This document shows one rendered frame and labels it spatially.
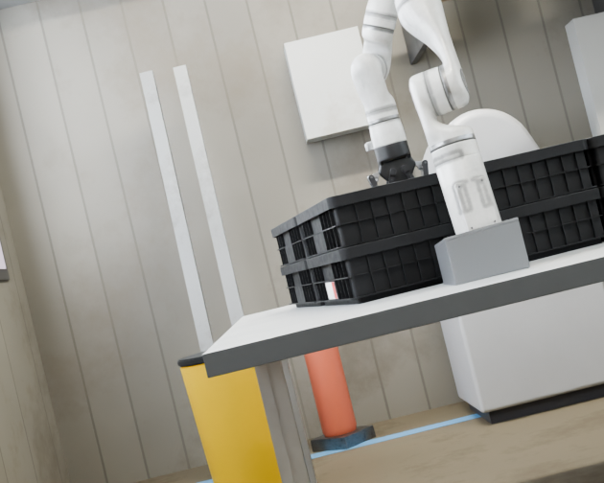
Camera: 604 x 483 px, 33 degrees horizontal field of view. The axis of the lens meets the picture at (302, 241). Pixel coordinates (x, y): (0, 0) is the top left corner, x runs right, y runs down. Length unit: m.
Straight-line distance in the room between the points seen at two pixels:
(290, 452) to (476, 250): 0.65
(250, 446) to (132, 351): 1.34
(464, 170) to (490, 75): 3.19
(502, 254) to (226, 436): 2.08
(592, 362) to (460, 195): 2.47
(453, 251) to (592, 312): 2.46
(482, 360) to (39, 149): 2.36
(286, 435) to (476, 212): 0.68
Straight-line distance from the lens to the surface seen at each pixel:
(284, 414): 2.25
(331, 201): 2.10
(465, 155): 1.97
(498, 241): 1.94
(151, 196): 5.00
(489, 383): 4.26
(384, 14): 2.23
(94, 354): 5.04
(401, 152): 2.21
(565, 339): 4.32
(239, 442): 3.82
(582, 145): 2.29
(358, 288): 2.11
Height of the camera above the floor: 0.79
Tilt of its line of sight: 2 degrees up
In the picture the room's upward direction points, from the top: 14 degrees counter-clockwise
